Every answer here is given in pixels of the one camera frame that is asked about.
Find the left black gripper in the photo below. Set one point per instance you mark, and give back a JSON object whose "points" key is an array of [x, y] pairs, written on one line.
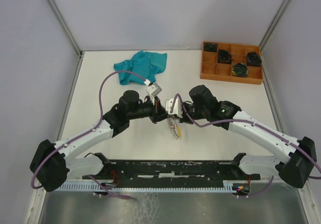
{"points": [[159, 112]]}

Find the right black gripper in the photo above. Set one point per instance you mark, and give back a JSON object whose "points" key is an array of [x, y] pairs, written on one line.
{"points": [[184, 119]]}

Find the metal keyring holder yellow tip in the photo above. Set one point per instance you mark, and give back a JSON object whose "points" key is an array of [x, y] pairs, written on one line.
{"points": [[174, 128]]}

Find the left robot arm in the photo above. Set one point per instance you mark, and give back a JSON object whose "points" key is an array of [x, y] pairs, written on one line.
{"points": [[53, 163]]}

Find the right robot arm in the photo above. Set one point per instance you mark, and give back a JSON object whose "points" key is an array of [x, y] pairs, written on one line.
{"points": [[290, 158]]}

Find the wooden compartment tray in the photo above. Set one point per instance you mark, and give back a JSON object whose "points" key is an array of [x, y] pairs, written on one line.
{"points": [[212, 70]]}

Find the teal cloth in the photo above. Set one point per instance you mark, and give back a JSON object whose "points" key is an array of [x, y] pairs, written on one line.
{"points": [[145, 64]]}

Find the dark rolled sock yellow-patterned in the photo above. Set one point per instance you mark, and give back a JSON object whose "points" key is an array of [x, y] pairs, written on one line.
{"points": [[240, 70]]}

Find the dark rolled sock top-left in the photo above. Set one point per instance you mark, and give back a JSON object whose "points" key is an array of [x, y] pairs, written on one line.
{"points": [[210, 47]]}

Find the dark rolled sock right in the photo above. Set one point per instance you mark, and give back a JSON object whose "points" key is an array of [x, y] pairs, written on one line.
{"points": [[253, 59]]}

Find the left status led board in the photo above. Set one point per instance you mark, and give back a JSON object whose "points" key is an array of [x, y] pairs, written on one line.
{"points": [[111, 184]]}

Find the status led board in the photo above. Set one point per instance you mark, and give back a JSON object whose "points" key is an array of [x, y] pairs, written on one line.
{"points": [[243, 189], [111, 184]]}

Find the right status led board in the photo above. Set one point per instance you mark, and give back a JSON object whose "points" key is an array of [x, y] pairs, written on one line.
{"points": [[243, 189]]}

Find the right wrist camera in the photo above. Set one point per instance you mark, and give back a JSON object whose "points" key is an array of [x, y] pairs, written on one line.
{"points": [[174, 108]]}

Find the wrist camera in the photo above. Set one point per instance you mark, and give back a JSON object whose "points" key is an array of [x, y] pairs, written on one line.
{"points": [[174, 108], [153, 89]]}

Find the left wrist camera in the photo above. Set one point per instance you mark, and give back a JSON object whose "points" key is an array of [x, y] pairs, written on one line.
{"points": [[153, 89]]}

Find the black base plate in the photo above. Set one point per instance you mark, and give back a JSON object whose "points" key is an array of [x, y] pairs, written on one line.
{"points": [[172, 173]]}

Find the white slotted cable duct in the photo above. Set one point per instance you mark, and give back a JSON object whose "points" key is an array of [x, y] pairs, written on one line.
{"points": [[86, 186]]}

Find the right corner aluminium post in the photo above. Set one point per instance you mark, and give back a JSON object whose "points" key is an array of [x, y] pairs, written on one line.
{"points": [[274, 23]]}

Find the corner aluminium post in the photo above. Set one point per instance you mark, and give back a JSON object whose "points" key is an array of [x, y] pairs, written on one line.
{"points": [[64, 26], [274, 23]]}

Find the left corner aluminium post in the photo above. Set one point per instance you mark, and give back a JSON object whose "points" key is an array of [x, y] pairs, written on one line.
{"points": [[64, 26]]}

